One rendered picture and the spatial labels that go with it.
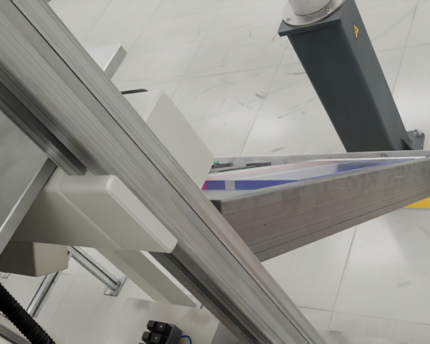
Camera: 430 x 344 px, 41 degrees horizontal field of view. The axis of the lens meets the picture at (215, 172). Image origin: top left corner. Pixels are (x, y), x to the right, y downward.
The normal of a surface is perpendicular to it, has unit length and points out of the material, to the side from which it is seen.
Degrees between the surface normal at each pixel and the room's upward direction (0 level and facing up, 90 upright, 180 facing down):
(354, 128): 90
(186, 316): 0
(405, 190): 90
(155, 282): 90
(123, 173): 90
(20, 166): 0
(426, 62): 0
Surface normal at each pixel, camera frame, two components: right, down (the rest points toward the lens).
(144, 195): 0.81, -0.01
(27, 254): -0.59, 0.07
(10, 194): -0.47, -0.61
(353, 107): -0.31, 0.79
